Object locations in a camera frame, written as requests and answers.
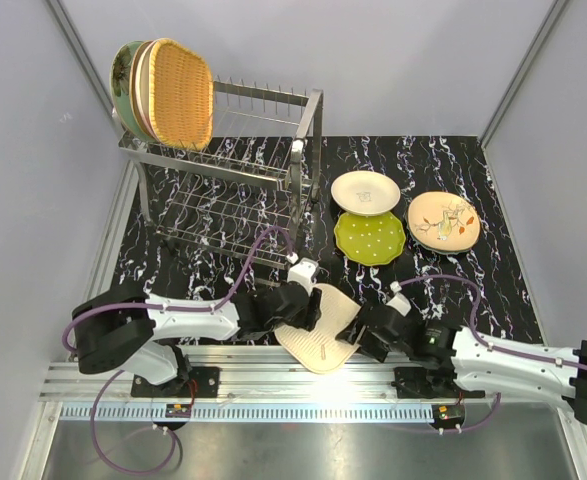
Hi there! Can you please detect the wooden plate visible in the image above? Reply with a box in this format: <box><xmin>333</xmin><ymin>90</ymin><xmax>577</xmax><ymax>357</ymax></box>
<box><xmin>149</xmin><ymin>38</ymin><xmax>214</xmax><ymax>151</ymax></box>

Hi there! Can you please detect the cream and pink plate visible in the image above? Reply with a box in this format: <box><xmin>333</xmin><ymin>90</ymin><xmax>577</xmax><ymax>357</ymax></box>
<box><xmin>134</xmin><ymin>41</ymin><xmax>157</xmax><ymax>142</ymax></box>

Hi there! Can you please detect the mint green flower plate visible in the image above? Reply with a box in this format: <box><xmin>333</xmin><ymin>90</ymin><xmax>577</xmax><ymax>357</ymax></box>
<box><xmin>109</xmin><ymin>41</ymin><xmax>143</xmax><ymax>138</ymax></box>

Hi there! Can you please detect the peach bird plate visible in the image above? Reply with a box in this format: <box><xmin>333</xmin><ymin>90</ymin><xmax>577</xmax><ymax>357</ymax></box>
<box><xmin>406</xmin><ymin>191</ymin><xmax>481</xmax><ymax>228</ymax></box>
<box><xmin>129</xmin><ymin>41</ymin><xmax>152</xmax><ymax>142</ymax></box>

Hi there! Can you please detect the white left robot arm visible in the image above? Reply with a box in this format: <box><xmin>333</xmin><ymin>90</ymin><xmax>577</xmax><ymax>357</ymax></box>
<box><xmin>65</xmin><ymin>282</ymin><xmax>322</xmax><ymax>397</ymax></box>

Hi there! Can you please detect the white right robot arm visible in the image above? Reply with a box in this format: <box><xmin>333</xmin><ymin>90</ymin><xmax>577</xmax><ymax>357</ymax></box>
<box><xmin>336</xmin><ymin>303</ymin><xmax>587</xmax><ymax>425</ymax></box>

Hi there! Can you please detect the stainless steel dish rack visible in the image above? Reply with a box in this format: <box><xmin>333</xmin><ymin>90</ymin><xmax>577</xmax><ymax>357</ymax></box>
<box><xmin>114</xmin><ymin>80</ymin><xmax>324</xmax><ymax>288</ymax></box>

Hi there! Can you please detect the yellow green plate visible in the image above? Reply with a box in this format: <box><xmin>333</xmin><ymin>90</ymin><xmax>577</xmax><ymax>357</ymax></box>
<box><xmin>334</xmin><ymin>212</ymin><xmax>406</xmax><ymax>267</ymax></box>

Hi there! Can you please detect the teal scalloped plate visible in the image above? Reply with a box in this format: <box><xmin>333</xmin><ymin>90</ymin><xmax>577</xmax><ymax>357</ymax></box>
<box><xmin>408</xmin><ymin>220</ymin><xmax>481</xmax><ymax>255</ymax></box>

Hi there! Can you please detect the black marble pattern mat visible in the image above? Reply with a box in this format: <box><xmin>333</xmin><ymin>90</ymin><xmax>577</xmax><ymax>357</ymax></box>
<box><xmin>111</xmin><ymin>136</ymin><xmax>543</xmax><ymax>344</ymax></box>

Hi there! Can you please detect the cream round plate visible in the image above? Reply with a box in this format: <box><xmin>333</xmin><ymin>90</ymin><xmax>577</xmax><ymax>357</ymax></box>
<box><xmin>330</xmin><ymin>170</ymin><xmax>401</xmax><ymax>216</ymax></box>

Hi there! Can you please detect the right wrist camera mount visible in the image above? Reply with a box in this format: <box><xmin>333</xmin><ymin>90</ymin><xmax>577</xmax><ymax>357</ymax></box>
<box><xmin>386</xmin><ymin>281</ymin><xmax>411</xmax><ymax>317</ymax></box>

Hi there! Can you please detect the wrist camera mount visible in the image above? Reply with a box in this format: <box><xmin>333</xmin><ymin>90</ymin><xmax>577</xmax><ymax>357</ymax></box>
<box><xmin>286</xmin><ymin>253</ymin><xmax>319</xmax><ymax>294</ymax></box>
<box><xmin>386</xmin><ymin>281</ymin><xmax>411</xmax><ymax>317</ymax></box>

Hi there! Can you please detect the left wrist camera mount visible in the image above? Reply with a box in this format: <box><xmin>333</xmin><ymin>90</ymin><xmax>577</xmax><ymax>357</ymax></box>
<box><xmin>286</xmin><ymin>253</ymin><xmax>319</xmax><ymax>294</ymax></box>

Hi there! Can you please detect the aluminium mounting rail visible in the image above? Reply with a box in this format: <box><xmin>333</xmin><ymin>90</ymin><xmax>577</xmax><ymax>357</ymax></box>
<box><xmin>37</xmin><ymin>344</ymin><xmax>504</xmax><ymax>424</ymax></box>

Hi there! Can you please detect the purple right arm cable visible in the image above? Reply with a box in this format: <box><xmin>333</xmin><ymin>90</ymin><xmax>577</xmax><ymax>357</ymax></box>
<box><xmin>387</xmin><ymin>273</ymin><xmax>587</xmax><ymax>434</ymax></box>

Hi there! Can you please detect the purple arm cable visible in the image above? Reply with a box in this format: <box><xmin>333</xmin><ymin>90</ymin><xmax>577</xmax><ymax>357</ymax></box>
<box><xmin>60</xmin><ymin>224</ymin><xmax>299</xmax><ymax>474</ymax></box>
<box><xmin>387</xmin><ymin>273</ymin><xmax>587</xmax><ymax>434</ymax></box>

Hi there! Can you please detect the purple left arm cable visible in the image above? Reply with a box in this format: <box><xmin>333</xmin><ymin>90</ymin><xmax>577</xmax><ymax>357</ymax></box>
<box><xmin>60</xmin><ymin>224</ymin><xmax>299</xmax><ymax>474</ymax></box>

